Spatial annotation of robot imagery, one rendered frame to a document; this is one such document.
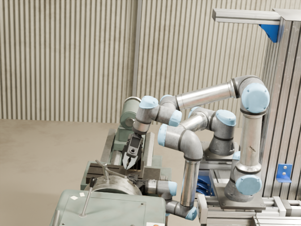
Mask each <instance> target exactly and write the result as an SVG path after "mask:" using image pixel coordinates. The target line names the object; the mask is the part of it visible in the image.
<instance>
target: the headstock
mask: <svg viewBox="0 0 301 226"><path fill-rule="evenodd" d="M88 192H89V191H82V190H71V189H66V190H64V191H63V192H62V193H61V196H60V199H59V201H58V204H57V206H56V209H55V211H56V210H59V211H60V217H59V221H58V226H131V225H135V226H146V223H147V222H151V223H161V224H165V211H166V209H165V206H166V202H165V199H164V198H162V197H154V196H139V195H128V194H118V193H107V192H97V191H92V193H91V195H90V198H89V202H88V205H87V208H86V212H85V213H86V214H87V217H85V218H81V217H79V216H78V215H79V214H80V213H82V212H83V208H84V205H85V202H86V199H87V195H88ZM80 193H84V196H80ZM72 196H75V197H77V199H75V200H74V199H72V198H71V197H72ZM55 211H54V214H53V217H52V220H51V222H50V225H49V226H52V223H53V219H54V215H55Z"/></svg>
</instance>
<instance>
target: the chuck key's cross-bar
mask: <svg viewBox="0 0 301 226"><path fill-rule="evenodd" d="M95 161H96V162H97V163H98V164H99V165H100V166H101V167H102V163H101V162H99V161H98V160H95ZM105 170H106V171H107V172H109V173H111V174H114V175H116V176H119V177H122V178H125V179H126V178H127V176H124V175H121V174H119V173H116V172H113V171H110V170H109V169H108V168H105Z"/></svg>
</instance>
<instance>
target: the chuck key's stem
mask: <svg viewBox="0 0 301 226"><path fill-rule="evenodd" d="M102 167H103V174H104V176H105V180H106V181H107V180H108V172H107V171H106V170H105V168H107V164H106V163H103V164H102Z"/></svg>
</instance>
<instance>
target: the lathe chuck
mask: <svg viewBox="0 0 301 226"><path fill-rule="evenodd" d="M108 178H109V179H110V181H104V179H105V176H102V177H99V178H97V179H98V180H97V183H96V185H95V186H94V187H96V186H99V185H104V184H113V185H118V186H121V187H124V188H126V189H128V190H130V191H131V192H132V193H133V194H134V195H139V196H142V193H141V191H140V190H139V188H138V187H137V186H136V185H135V184H134V186H132V185H131V184H129V183H128V179H125V178H122V177H119V176H116V175H108ZM89 189H90V183H89V184H88V185H87V186H86V188H85V189H84V191H89Z"/></svg>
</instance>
